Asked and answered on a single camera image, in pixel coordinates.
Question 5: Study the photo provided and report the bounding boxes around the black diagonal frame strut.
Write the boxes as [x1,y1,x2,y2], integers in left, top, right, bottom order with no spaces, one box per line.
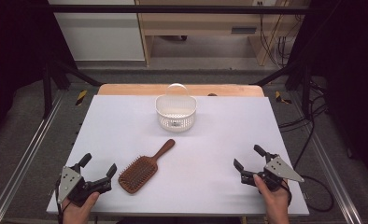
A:
[42,58,103,119]
[250,59,314,119]

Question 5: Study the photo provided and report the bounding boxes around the person's left hand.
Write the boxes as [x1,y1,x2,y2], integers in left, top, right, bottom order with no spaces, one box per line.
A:
[61,191,101,224]

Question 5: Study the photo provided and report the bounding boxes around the yellow black hazard tape marker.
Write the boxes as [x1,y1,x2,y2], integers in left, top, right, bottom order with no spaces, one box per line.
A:
[275,90,293,105]
[75,90,89,107]

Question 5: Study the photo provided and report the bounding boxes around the bundle of black floor cables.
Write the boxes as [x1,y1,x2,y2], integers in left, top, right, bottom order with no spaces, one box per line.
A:
[277,78,330,171]

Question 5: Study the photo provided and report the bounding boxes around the person's right hand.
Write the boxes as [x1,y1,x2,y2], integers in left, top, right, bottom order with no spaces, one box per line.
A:
[252,174,291,213]

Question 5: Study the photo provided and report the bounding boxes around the white plastic basket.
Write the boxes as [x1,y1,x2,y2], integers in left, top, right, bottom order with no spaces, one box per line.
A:
[154,82,198,133]

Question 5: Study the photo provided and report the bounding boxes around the light wooden desk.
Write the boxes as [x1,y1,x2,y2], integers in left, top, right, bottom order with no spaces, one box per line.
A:
[134,0,311,67]

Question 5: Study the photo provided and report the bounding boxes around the dark curtain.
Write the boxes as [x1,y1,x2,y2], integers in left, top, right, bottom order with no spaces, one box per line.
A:
[288,0,368,183]
[0,0,78,147]

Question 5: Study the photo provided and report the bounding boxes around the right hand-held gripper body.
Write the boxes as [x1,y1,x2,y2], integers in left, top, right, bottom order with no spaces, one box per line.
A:
[240,152,305,192]

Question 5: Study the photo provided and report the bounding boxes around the hanging cables behind desk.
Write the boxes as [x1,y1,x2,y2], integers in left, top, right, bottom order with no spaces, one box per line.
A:
[257,1,304,68]

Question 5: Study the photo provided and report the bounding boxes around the brown wooden paddle hairbrush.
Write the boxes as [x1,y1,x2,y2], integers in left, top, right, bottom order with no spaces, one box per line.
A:
[118,138,177,195]

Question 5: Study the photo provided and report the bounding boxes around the white table cover board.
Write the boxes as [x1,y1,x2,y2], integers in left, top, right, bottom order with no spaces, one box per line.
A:
[46,94,310,217]

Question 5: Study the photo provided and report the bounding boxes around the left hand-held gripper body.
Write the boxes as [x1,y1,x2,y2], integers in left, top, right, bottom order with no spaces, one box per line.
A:
[56,162,113,208]

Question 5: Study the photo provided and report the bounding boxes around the black horizontal frame bar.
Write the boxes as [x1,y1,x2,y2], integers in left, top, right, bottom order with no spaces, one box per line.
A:
[48,4,312,14]

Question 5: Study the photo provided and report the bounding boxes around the right hand-held gripper black cable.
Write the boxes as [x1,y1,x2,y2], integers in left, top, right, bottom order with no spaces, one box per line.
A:
[279,175,334,214]

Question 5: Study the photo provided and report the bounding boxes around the wooden table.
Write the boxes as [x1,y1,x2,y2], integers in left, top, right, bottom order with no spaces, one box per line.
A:
[97,83,265,97]

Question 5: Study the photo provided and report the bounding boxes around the aluminium floor rail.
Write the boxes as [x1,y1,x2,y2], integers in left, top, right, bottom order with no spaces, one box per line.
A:
[289,92,364,224]
[0,90,66,224]

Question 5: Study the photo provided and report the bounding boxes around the white cabinet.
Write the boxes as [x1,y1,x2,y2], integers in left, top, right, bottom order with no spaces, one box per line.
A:
[47,0,146,62]

